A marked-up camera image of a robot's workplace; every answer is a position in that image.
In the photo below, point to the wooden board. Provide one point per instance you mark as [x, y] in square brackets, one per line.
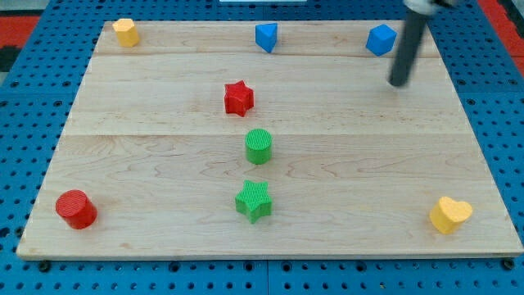
[356, 164]

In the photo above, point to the blue triangle block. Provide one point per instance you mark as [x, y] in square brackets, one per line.
[266, 36]

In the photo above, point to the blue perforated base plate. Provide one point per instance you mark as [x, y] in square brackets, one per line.
[37, 94]

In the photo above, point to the green cylinder block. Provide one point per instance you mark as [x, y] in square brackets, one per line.
[258, 144]

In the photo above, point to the black pusher rod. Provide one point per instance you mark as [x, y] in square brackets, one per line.
[418, 13]

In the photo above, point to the red cylinder block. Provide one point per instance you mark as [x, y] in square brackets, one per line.
[76, 209]

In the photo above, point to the yellow heart block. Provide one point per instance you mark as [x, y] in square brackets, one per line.
[448, 214]

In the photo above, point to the green star block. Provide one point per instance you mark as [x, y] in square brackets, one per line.
[254, 201]

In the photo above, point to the red star block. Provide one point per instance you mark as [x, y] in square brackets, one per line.
[238, 98]

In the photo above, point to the yellow hexagon block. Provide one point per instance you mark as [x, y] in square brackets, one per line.
[126, 32]

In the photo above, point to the blue cube block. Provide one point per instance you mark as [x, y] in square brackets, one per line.
[381, 39]

